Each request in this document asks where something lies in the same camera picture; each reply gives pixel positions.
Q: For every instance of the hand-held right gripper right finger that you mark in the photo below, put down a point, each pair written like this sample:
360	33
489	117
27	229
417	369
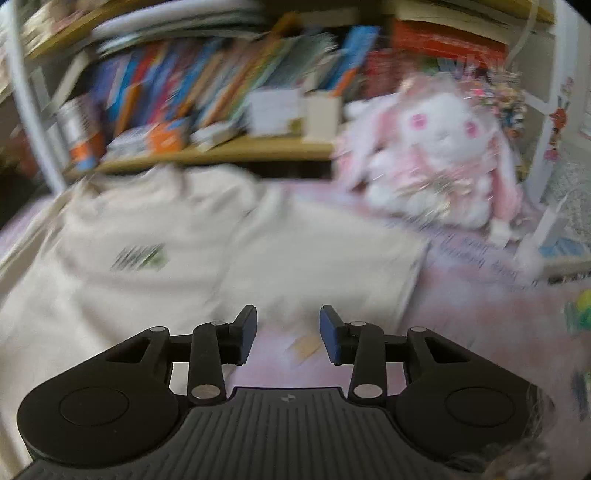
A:
328	337

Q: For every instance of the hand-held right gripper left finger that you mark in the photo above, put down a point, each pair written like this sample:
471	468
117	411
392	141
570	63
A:
249	333

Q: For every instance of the cream sweatshirt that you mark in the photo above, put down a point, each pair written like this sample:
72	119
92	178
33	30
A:
152	221

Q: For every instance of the pink printed bed sheet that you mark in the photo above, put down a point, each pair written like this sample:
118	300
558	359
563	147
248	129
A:
461	314

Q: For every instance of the wooden bookshelf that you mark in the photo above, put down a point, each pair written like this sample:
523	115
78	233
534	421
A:
258	150

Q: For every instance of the small orange box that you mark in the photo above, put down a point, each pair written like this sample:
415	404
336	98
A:
170	137

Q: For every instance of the cream pen holder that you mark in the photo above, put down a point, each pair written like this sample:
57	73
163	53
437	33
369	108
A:
323	115

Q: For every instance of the white paper box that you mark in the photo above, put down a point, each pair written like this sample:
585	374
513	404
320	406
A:
273	112

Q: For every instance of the white pink plush bunny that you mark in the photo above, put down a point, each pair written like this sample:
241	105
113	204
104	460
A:
443	138

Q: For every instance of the white small stand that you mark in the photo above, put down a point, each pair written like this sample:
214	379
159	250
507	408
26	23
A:
547	226

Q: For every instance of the green yellow toy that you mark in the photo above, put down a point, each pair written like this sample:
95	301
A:
581	314

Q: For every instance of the row of colourful books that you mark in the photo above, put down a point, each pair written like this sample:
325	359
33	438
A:
207	78

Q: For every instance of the white orange carton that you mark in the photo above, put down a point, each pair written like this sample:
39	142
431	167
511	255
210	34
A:
81	134

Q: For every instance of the red orange box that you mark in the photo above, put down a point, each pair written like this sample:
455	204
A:
448	41

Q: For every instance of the stack of thin white booklets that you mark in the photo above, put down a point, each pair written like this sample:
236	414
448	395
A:
175	21

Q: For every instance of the white shelf post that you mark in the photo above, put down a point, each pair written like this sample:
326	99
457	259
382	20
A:
32	115

